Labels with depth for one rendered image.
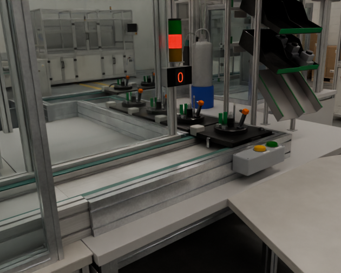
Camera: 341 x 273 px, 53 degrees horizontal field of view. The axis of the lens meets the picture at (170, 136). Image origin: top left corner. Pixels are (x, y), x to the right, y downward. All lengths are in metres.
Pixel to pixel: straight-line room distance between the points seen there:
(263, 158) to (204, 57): 1.23
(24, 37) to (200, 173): 0.66
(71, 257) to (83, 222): 0.09
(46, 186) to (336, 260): 0.67
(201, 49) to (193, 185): 1.36
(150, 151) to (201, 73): 1.13
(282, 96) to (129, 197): 0.95
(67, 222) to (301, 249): 0.58
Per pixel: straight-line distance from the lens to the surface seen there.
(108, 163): 1.21
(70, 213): 0.91
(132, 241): 0.92
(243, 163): 1.17
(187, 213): 1.02
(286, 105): 1.63
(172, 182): 1.05
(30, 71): 0.74
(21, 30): 0.74
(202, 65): 2.32
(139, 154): 1.27
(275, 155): 1.28
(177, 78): 1.32
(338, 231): 1.02
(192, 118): 1.55
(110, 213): 0.95
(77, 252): 0.91
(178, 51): 1.32
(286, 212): 1.07
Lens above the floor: 1.37
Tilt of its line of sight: 17 degrees down
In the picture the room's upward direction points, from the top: 2 degrees counter-clockwise
